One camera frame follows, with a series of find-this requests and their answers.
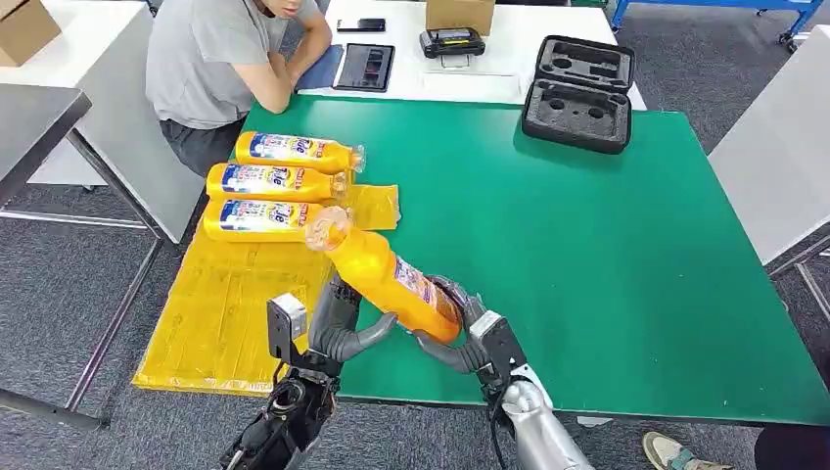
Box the orange drink bottle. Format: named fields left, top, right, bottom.
left=202, top=198, right=329, bottom=245
left=304, top=206, right=464, bottom=346
left=234, top=130, right=368, bottom=175
left=206, top=162, right=349, bottom=204

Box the person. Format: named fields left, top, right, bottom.
left=641, top=421, right=830, bottom=470
left=145, top=0, right=333, bottom=177

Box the green mat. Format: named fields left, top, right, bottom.
left=230, top=95, right=830, bottom=426

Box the yellow sheet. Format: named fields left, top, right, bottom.
left=131, top=155, right=402, bottom=399

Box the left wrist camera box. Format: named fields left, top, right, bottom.
left=266, top=293, right=309, bottom=363

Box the black tablet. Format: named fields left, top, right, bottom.
left=332, top=43, right=396, bottom=94

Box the blue metal cart frame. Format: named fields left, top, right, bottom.
left=608, top=0, right=830, bottom=53

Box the light grey table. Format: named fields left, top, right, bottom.
left=707, top=24, right=830, bottom=326

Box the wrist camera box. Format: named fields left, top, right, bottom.
left=266, top=293, right=309, bottom=363
left=468, top=310, right=529, bottom=385

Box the black device with handle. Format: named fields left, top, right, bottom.
left=418, top=26, right=486, bottom=70

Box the tall cardboard box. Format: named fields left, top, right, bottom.
left=425, top=0, right=496, bottom=37

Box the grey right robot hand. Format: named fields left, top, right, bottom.
left=412, top=274, right=494, bottom=376

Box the tilted cardboard box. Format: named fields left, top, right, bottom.
left=0, top=0, right=63, bottom=69

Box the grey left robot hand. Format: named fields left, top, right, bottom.
left=306, top=275, right=398, bottom=378

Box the open black foam case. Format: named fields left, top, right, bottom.
left=521, top=33, right=637, bottom=156

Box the dark grey table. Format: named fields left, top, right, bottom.
left=0, top=84, right=170, bottom=433

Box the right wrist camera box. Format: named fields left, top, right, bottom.
left=468, top=310, right=529, bottom=385

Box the white side table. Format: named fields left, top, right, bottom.
left=0, top=0, right=210, bottom=246

